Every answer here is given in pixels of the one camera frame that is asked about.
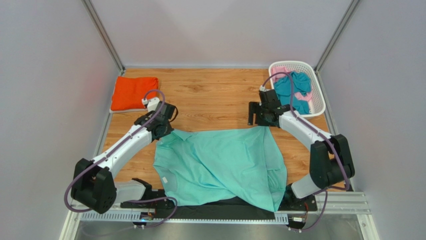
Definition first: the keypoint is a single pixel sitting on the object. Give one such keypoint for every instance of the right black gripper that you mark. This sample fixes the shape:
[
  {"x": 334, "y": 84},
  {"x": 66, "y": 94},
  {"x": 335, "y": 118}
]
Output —
[{"x": 252, "y": 113}]

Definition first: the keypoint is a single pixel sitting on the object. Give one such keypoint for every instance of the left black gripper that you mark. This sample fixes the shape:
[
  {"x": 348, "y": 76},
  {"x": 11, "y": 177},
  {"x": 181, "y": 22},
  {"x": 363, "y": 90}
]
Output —
[{"x": 170, "y": 129}]

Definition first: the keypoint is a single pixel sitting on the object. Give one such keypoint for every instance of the mint green t-shirt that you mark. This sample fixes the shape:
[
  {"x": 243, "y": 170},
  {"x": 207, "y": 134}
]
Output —
[{"x": 202, "y": 167}]

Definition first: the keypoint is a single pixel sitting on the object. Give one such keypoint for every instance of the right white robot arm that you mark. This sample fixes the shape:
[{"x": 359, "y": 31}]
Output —
[{"x": 330, "y": 157}]

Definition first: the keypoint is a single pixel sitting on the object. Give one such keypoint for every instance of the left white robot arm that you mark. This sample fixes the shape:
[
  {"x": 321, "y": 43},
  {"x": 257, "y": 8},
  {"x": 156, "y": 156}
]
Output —
[{"x": 94, "y": 184}]

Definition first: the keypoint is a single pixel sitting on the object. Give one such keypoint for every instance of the folded orange t-shirt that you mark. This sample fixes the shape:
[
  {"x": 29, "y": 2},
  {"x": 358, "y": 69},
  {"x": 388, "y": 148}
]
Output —
[{"x": 133, "y": 90}]

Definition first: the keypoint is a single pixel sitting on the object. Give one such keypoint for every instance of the teal blue t-shirt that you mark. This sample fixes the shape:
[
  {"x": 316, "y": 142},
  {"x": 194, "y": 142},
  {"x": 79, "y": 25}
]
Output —
[{"x": 301, "y": 106}]

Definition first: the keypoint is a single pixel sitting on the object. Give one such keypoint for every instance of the pink t-shirt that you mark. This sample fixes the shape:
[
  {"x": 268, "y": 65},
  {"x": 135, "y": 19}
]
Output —
[{"x": 278, "y": 70}]

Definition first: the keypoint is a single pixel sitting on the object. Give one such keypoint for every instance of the white plastic laundry basket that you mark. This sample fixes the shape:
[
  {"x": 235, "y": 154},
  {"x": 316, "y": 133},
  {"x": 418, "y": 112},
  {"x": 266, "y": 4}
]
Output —
[{"x": 317, "y": 104}]

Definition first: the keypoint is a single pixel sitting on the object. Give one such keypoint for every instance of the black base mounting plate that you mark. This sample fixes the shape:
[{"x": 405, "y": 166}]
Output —
[{"x": 229, "y": 209}]

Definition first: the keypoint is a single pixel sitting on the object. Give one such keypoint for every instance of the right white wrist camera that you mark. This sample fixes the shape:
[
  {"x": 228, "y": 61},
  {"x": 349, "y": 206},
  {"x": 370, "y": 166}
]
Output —
[{"x": 263, "y": 88}]

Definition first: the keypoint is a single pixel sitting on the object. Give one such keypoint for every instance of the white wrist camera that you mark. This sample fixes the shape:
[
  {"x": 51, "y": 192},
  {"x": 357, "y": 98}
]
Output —
[
  {"x": 151, "y": 104},
  {"x": 263, "y": 88}
]

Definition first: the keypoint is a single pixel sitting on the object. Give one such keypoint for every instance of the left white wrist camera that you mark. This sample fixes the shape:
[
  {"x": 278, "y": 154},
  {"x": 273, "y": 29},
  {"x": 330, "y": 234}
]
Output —
[{"x": 151, "y": 104}]

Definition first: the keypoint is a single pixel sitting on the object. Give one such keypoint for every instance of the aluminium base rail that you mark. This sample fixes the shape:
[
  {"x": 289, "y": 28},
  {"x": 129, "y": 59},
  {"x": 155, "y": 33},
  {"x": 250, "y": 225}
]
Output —
[{"x": 332, "y": 203}]

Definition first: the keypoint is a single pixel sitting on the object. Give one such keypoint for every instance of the left aluminium corner post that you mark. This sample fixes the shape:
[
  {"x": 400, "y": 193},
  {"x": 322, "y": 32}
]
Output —
[{"x": 93, "y": 14}]

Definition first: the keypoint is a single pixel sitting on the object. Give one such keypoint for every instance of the aluminium corner post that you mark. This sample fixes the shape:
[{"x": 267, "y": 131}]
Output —
[
  {"x": 346, "y": 18},
  {"x": 93, "y": 14}
]

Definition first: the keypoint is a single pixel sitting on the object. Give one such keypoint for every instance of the right aluminium corner post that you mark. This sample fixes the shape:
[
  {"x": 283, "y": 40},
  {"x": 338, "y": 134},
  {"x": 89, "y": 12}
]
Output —
[{"x": 346, "y": 18}]

